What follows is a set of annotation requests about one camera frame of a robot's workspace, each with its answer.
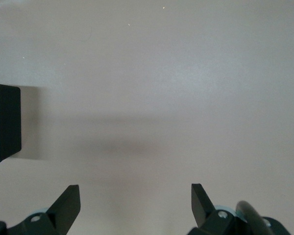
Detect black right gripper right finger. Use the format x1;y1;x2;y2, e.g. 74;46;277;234
186;183;292;235

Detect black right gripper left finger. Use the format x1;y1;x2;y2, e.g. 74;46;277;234
0;185;81;235

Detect black plastic box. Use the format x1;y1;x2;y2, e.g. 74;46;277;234
0;82;22;165

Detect brown table cover sheet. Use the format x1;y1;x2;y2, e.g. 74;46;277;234
0;0;294;235

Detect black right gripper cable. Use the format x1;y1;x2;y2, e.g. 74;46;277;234
235;200;271;235

